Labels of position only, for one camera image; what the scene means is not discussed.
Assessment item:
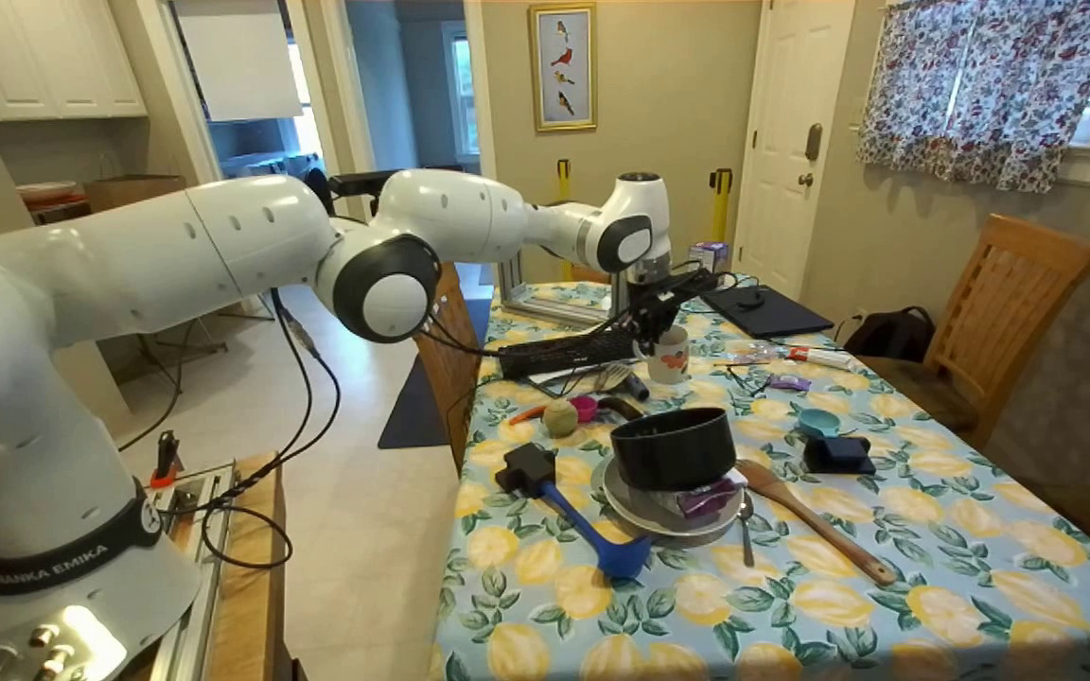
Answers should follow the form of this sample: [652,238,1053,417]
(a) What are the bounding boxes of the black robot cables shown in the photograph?
[114,281,652,578]

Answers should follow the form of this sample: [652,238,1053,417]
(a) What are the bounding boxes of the floral curtain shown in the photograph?
[859,0,1090,200]

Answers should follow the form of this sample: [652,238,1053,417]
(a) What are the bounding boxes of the lemon print tablecloth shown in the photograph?
[423,274,1090,681]

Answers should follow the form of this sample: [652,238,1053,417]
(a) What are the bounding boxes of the wooden spatula fork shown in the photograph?
[733,453,899,585]

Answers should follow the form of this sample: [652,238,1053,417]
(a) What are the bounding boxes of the black flat pad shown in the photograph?
[700,281,836,340]

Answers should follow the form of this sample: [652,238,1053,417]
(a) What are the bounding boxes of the white plate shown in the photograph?
[592,451,748,546]

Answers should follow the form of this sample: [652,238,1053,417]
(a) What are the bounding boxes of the black bag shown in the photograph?
[840,304,938,368]

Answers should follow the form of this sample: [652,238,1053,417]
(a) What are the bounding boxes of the metal spoon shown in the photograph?
[733,491,759,569]

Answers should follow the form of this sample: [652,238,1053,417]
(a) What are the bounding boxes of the white door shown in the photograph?
[729,0,871,304]

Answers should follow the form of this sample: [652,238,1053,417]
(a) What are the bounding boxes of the black wallet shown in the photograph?
[803,432,879,479]

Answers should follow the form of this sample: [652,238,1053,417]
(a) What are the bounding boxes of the framed bird picture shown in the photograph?
[521,0,601,136]

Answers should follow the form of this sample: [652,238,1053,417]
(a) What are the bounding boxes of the wooden chair slatted back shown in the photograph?
[411,261,486,478]

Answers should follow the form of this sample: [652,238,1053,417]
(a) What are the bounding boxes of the blue spatula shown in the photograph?
[538,479,654,585]

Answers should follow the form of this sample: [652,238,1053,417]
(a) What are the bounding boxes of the yellow tennis ball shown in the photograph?
[538,398,582,440]

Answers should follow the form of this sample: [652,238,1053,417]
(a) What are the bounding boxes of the red and black clip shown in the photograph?
[147,427,184,489]

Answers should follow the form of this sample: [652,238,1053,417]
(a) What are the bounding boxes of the grey metal frame stand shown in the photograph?
[490,242,644,333]

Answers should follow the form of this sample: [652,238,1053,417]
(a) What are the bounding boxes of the black cooking pot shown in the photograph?
[609,406,743,497]

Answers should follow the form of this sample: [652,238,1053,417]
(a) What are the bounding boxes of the white canister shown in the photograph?
[683,238,733,276]

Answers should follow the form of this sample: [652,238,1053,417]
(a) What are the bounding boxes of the small teal bowl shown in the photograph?
[796,406,842,441]

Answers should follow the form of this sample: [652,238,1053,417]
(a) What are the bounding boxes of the white wall cabinet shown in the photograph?
[0,0,151,124]

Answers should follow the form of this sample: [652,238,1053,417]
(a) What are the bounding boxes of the wooden bench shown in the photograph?
[199,451,290,681]

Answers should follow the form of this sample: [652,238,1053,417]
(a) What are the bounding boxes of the red marker pen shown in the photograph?
[775,340,871,376]

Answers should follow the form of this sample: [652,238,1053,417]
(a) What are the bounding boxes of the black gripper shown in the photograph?
[629,276,702,361]

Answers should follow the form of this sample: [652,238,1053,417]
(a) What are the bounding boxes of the large wooden chair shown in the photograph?
[862,209,1090,445]

